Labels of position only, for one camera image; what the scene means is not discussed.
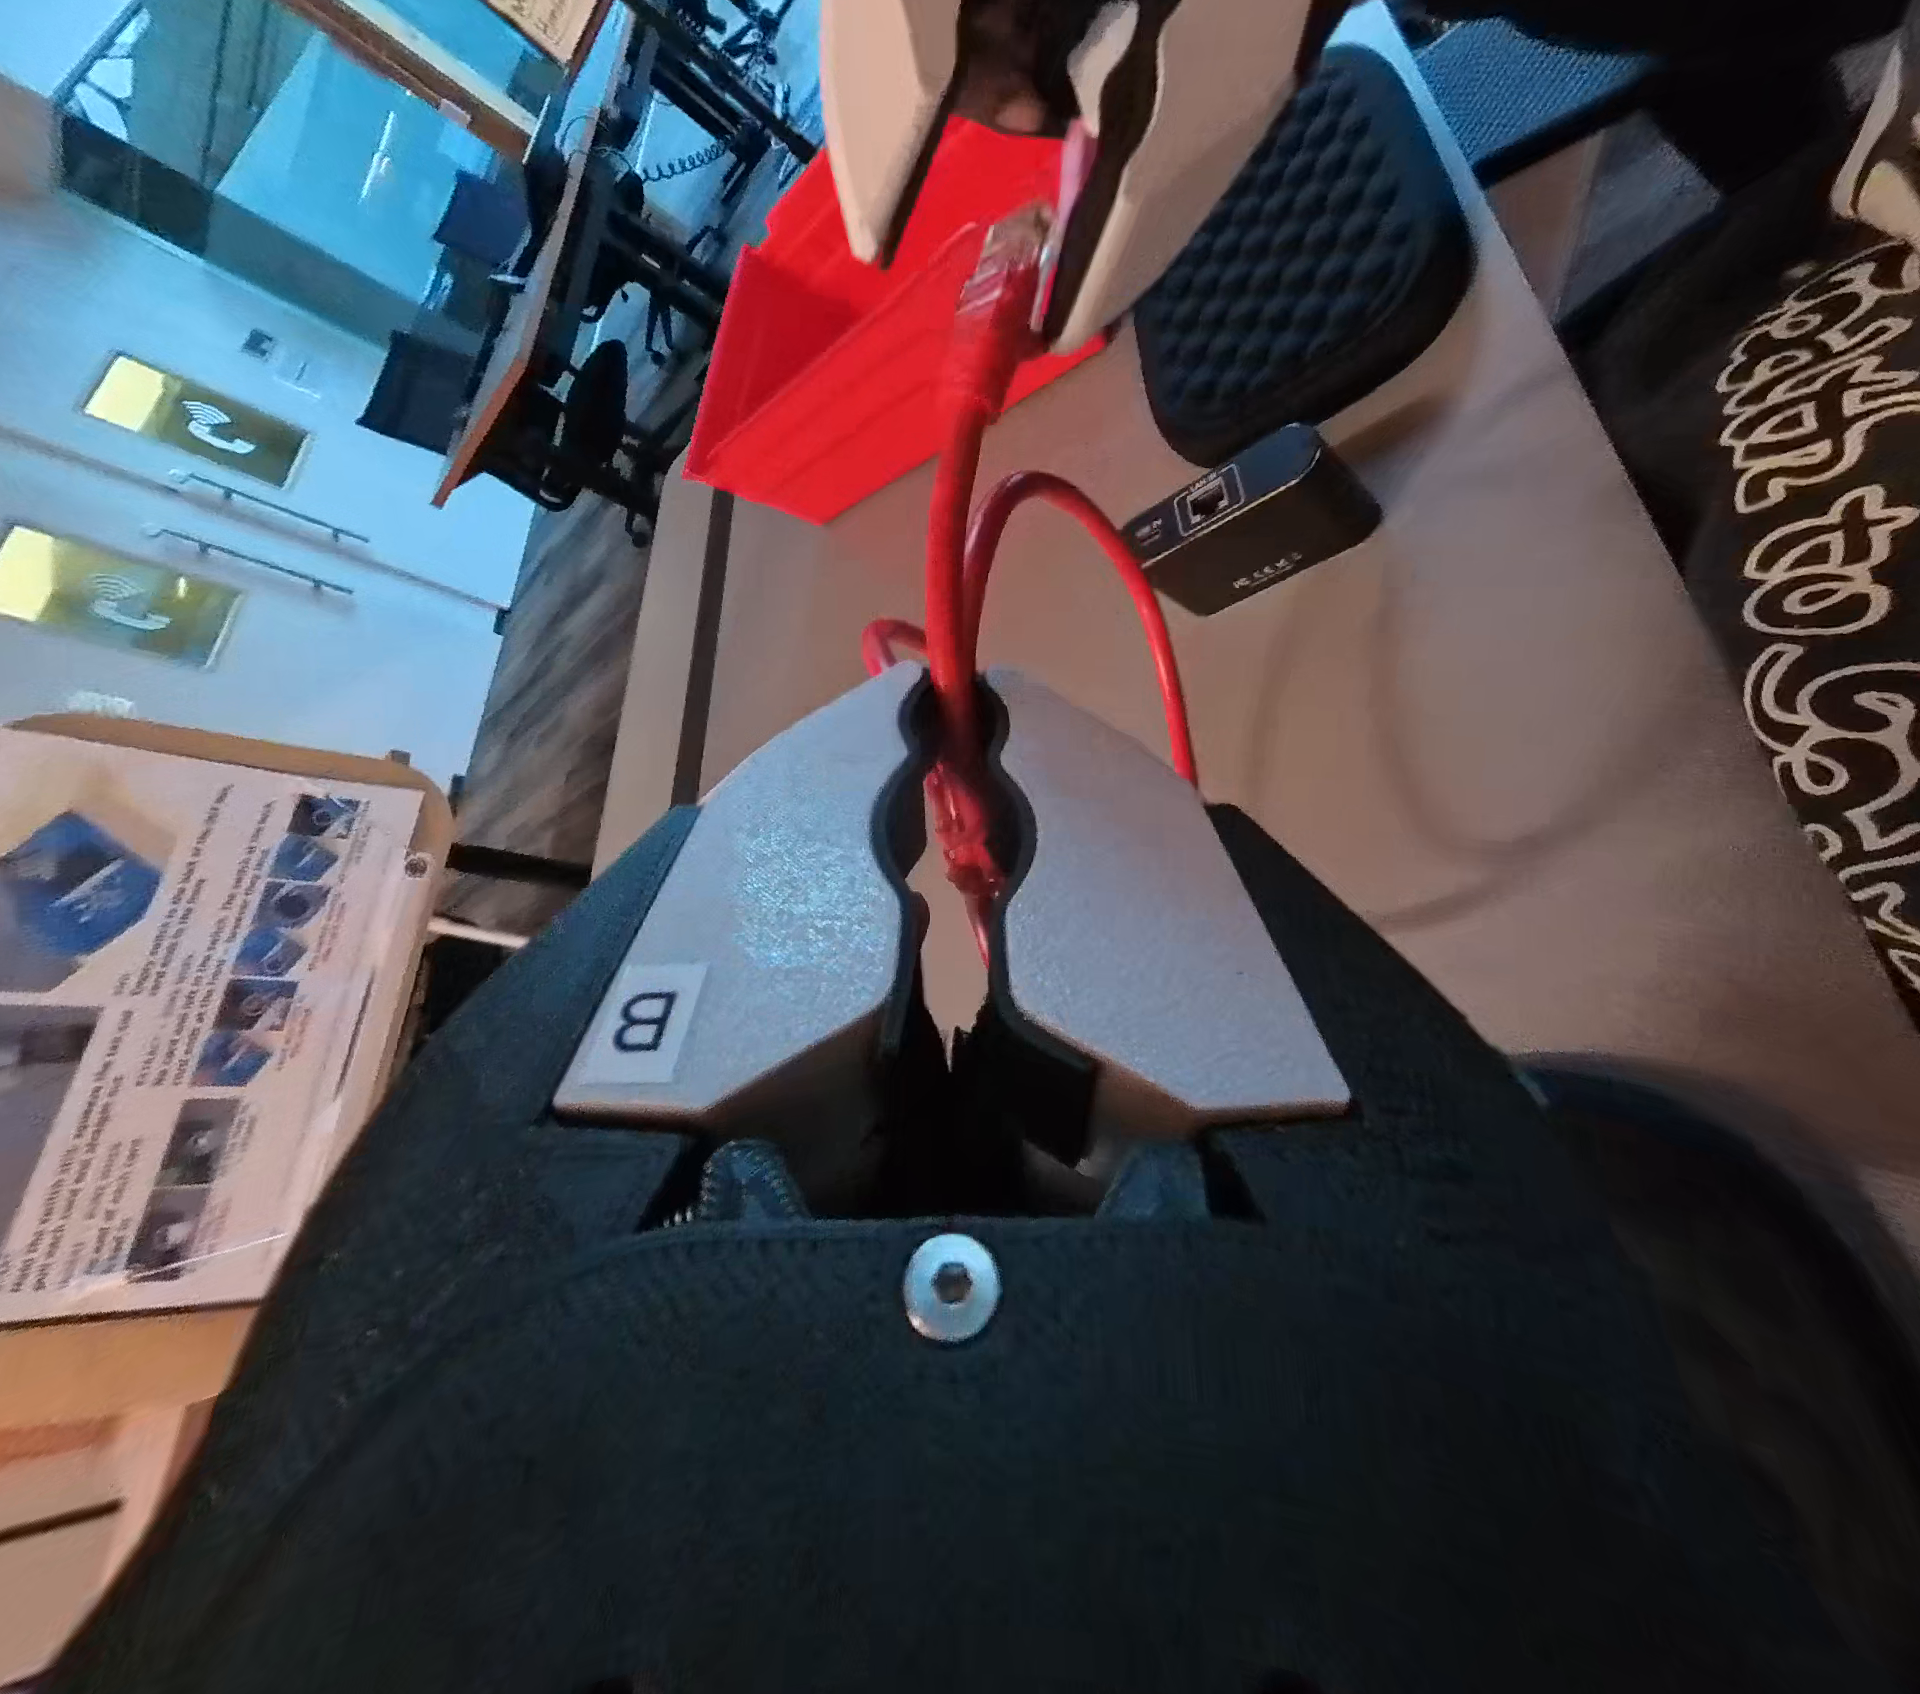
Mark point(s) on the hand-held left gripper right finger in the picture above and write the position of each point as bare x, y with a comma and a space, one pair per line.
1154, 958

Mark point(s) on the black office chair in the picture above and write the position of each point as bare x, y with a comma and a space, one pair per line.
593, 419
429, 388

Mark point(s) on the person's dark printed shirt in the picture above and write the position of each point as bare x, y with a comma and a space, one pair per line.
1830, 614

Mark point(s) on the wooden desk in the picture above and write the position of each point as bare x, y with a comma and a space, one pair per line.
518, 352

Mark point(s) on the black network adapter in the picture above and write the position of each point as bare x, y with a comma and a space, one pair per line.
1274, 525

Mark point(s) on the red plastic bin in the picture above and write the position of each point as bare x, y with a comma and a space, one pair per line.
811, 374

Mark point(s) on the instruction poster board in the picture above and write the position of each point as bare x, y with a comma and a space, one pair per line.
195, 975

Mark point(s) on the person's right hand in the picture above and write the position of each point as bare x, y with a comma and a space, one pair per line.
1013, 67

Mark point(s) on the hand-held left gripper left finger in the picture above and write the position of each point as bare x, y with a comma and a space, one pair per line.
765, 929

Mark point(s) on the phone booth sign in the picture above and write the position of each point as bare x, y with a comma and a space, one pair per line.
105, 599
195, 419

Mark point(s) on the black textured pad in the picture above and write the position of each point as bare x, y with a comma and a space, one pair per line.
1305, 254

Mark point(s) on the grey mesh chair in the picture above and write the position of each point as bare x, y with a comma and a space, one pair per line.
1530, 89

